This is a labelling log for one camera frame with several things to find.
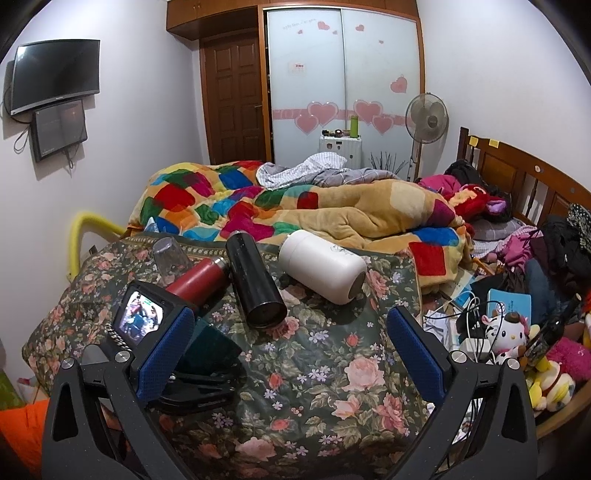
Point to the light blue box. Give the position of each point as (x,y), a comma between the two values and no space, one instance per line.
(499,301)

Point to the pink clothes pile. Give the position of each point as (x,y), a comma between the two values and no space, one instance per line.
(514,250)

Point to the wall mounted black television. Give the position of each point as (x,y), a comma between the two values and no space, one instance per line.
(53,70)

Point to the red thermos bottle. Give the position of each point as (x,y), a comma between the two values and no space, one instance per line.
(202,282)

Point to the floral bed quilt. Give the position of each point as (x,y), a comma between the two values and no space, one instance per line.
(325,393)

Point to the small wall mounted monitor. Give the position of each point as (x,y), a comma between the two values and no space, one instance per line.
(57,127)

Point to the yellow padded bed rail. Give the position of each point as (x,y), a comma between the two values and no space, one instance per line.
(88,233)

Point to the white cylindrical bottle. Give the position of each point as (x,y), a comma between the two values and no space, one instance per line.
(328,269)

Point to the white sliding wardrobe with hearts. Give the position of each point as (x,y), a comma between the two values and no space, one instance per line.
(326,65)

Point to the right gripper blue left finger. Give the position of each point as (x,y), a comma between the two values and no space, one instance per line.
(96,426)

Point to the colourful patchwork blanket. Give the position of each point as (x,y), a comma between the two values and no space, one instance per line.
(207,203)

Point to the white cat plush toy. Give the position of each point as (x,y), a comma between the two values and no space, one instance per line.
(508,335)

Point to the white small cabinet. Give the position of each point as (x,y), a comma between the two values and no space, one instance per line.
(347,147)

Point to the black thermos bottle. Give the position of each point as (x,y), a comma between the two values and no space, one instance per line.
(257,294)

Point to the yellow plush toy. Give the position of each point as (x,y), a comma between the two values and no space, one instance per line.
(550,388)

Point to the wooden bed headboard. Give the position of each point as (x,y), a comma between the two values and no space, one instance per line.
(537,189)

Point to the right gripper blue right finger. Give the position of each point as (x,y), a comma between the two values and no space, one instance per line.
(482,426)

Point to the red pink plush toy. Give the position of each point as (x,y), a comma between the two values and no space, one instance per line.
(470,201)

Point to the clear glass cup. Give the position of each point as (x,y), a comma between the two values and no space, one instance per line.
(170,260)

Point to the orange bag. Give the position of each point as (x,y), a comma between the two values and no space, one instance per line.
(22,429)

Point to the grey white striped sheet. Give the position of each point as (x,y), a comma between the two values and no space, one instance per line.
(325,169)

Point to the brown wooden door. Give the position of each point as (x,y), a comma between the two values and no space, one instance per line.
(232,92)

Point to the standing electric fan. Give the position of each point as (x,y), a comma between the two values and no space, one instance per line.
(427,120)

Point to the green bottle on cabinet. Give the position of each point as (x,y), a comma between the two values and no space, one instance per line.
(354,126)

